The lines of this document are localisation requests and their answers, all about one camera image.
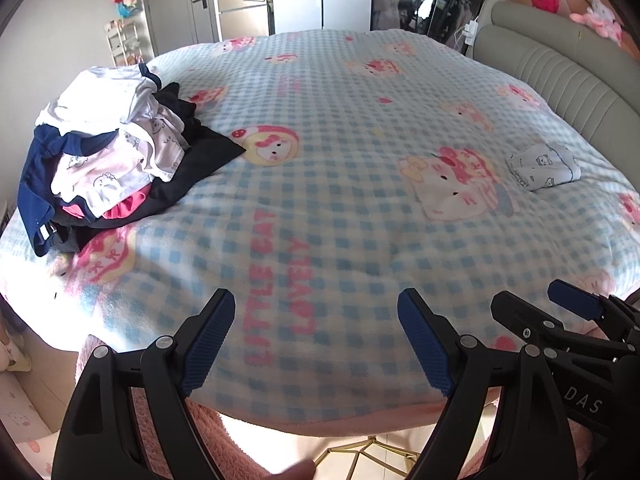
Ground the white shelf rack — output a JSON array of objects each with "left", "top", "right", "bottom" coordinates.
[{"left": 104, "top": 17, "right": 154, "bottom": 67}]

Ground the white small-print garment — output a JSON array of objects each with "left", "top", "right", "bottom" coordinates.
[{"left": 119, "top": 109, "right": 192, "bottom": 184}]

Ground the pink printed floor mat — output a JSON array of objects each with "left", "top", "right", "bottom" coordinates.
[{"left": 0, "top": 374, "right": 57, "bottom": 462}]

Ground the pale pink printed garment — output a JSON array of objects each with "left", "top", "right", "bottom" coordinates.
[{"left": 52, "top": 132, "right": 153, "bottom": 222}]

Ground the pink fluffy fabric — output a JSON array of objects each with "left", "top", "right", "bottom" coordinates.
[{"left": 75, "top": 335, "right": 321, "bottom": 480}]

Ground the grey padded headboard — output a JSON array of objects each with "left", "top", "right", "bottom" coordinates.
[{"left": 472, "top": 0, "right": 640, "bottom": 161}]

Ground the hot pink garment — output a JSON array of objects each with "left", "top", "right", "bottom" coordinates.
[{"left": 62, "top": 185, "right": 154, "bottom": 222}]

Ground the blue checked printed blanket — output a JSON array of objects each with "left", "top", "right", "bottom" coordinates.
[{"left": 0, "top": 27, "right": 640, "bottom": 432}]

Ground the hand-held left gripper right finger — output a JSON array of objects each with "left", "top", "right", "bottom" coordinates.
[{"left": 397, "top": 287, "right": 593, "bottom": 480}]

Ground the dark glass wardrobe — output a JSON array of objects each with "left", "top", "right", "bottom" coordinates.
[{"left": 371, "top": 0, "right": 489, "bottom": 54}]

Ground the folded white printed garment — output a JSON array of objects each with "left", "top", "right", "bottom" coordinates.
[{"left": 506, "top": 141, "right": 582, "bottom": 192}]

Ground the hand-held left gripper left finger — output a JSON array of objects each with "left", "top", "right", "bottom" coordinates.
[{"left": 51, "top": 288, "right": 236, "bottom": 480}]

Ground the beige fridge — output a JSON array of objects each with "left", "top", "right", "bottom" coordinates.
[{"left": 215, "top": 0, "right": 274, "bottom": 42}]

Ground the grey wardrobe cabinet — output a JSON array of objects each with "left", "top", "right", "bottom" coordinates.
[{"left": 142, "top": 0, "right": 221, "bottom": 58}]

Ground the black garment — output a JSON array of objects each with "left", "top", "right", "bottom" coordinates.
[{"left": 50, "top": 81, "right": 249, "bottom": 256}]

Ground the pink cat plush toy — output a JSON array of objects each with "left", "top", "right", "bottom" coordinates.
[{"left": 570, "top": 0, "right": 624, "bottom": 47}]

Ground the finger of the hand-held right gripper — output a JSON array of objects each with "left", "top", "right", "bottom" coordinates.
[
  {"left": 491, "top": 291, "right": 569, "bottom": 349},
  {"left": 547, "top": 280, "right": 640, "bottom": 347}
]

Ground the gold wire rack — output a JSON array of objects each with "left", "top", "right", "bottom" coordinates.
[{"left": 312, "top": 436, "right": 422, "bottom": 480}]

